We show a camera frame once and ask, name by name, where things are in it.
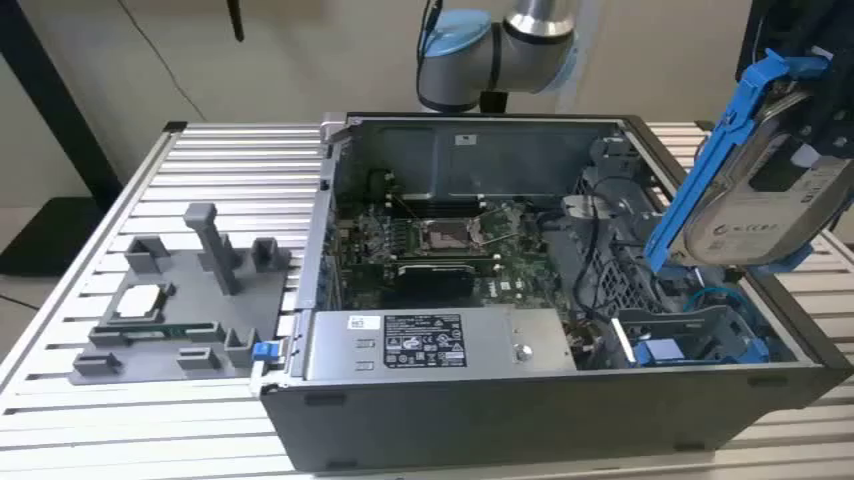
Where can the black open PC case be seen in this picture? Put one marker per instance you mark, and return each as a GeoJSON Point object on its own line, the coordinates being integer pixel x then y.
{"type": "Point", "coordinates": [468, 425]}

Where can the CPU socket with locking lever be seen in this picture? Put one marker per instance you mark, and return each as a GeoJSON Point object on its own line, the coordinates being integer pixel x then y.
{"type": "Point", "coordinates": [441, 235]}

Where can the green RAM stick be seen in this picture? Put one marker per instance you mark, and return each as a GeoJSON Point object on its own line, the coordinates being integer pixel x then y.
{"type": "Point", "coordinates": [177, 331]}

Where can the gray parts rack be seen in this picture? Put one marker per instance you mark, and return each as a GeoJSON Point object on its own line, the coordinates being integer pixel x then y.
{"type": "Point", "coordinates": [194, 305]}

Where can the dark plastic disk bay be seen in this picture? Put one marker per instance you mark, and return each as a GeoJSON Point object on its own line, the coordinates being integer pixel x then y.
{"type": "Point", "coordinates": [674, 317]}

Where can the gray metal drive cage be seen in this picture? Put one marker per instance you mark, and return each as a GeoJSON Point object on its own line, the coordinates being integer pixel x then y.
{"type": "Point", "coordinates": [621, 280]}

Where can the silver CPU chip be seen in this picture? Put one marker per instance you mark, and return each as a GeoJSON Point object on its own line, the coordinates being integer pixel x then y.
{"type": "Point", "coordinates": [141, 302]}

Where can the hard disk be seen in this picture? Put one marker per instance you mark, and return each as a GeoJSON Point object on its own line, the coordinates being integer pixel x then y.
{"type": "Point", "coordinates": [754, 220]}

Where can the green Dell motherboard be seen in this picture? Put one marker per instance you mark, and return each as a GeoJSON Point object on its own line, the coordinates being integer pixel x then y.
{"type": "Point", "coordinates": [528, 285]}

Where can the silver power supply unit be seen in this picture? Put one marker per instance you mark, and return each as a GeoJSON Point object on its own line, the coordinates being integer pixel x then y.
{"type": "Point", "coordinates": [334, 350]}

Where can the black graphics card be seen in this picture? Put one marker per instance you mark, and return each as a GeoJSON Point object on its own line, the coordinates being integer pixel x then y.
{"type": "Point", "coordinates": [437, 277]}

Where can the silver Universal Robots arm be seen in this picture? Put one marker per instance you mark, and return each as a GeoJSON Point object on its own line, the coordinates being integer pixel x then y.
{"type": "Point", "coordinates": [534, 50]}

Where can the empty blue disk carrier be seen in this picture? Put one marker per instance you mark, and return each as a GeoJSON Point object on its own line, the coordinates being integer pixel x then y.
{"type": "Point", "coordinates": [657, 351]}

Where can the blue case latch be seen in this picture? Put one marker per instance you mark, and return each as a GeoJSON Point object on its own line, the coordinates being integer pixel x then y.
{"type": "Point", "coordinates": [265, 351]}

